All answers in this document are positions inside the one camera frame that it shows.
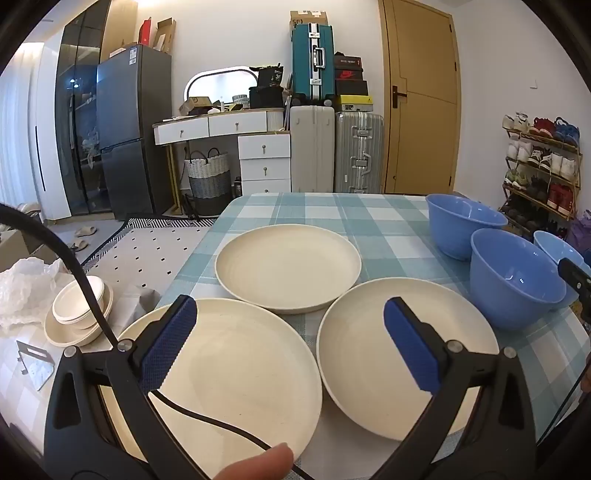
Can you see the blue bowl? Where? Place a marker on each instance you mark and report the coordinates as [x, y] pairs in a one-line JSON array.
[[556, 247], [512, 286], [457, 230]]

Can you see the cardboard box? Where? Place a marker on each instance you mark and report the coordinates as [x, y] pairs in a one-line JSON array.
[[309, 18]]

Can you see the gold shoe rack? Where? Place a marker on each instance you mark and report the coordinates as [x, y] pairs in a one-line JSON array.
[[575, 184]]

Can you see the white vanity desk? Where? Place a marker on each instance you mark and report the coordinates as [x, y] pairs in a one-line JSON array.
[[194, 129]]

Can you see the person's left hand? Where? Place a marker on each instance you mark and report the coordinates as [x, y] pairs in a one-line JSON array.
[[261, 464]]

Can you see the white cabinet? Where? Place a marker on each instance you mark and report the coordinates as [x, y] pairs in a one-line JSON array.
[[48, 138]]

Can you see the open cardboard boxes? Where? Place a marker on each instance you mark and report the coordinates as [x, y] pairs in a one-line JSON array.
[[159, 37]]

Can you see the small brown box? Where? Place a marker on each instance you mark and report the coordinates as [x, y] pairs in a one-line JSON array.
[[196, 106]]

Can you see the white ribbed container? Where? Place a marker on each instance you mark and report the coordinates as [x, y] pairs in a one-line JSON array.
[[275, 120]]

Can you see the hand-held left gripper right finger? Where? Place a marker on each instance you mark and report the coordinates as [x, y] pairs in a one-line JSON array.
[[411, 346]]

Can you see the white drawer chest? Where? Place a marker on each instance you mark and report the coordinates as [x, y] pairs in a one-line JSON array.
[[263, 161]]

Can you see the silver suitcase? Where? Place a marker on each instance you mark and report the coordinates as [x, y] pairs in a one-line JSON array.
[[360, 147]]

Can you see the dark grey refrigerator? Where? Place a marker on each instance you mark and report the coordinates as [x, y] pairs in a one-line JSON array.
[[134, 138]]

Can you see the black glass cabinet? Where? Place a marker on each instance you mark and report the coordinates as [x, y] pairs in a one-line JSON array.
[[78, 115]]

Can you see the white suitcase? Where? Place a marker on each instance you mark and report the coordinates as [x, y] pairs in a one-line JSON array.
[[311, 147]]

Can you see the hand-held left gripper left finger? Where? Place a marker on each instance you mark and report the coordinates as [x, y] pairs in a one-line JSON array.
[[168, 344]]

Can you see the woven laundry basket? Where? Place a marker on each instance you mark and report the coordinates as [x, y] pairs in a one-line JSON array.
[[210, 184]]

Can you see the stack of cream dishes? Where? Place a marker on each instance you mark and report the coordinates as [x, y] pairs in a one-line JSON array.
[[74, 318]]

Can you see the beige slippers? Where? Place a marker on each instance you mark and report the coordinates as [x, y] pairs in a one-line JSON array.
[[83, 233]]

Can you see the teal suitcase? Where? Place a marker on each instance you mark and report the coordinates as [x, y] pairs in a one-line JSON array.
[[304, 60]]

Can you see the brown wooden door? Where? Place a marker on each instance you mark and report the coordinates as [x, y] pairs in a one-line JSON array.
[[425, 115]]

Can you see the yellow shoebox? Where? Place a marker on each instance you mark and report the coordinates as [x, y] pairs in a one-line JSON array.
[[353, 104]]

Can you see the rows of assorted shoes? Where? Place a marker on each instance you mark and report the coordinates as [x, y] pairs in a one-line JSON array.
[[545, 159]]

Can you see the black shoebox red logo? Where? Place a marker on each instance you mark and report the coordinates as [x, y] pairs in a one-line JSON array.
[[349, 74]]

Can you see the white patterned rug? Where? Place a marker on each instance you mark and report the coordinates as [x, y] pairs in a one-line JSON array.
[[147, 258]]

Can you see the plain black shoebox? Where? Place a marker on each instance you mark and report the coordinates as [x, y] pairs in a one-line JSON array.
[[351, 88]]

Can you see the teal checkered tablecloth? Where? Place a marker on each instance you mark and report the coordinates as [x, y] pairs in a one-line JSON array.
[[392, 230]]

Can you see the cream round plate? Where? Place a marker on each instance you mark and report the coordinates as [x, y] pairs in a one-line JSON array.
[[288, 267], [240, 383], [360, 350]]

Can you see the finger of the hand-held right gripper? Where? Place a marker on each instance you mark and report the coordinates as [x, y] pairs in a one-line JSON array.
[[575, 277]]

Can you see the metal bracket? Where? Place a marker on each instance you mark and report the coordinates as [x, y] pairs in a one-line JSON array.
[[39, 369]]

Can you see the clear plastic bag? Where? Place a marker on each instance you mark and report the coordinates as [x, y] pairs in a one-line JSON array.
[[23, 290]]

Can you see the rounded vanity mirror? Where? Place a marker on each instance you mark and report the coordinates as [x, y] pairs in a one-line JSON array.
[[217, 85]]

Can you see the purple bag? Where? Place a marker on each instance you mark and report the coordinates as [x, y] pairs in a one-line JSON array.
[[581, 233]]

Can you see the black bag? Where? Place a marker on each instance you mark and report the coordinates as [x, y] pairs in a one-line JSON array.
[[268, 92]]

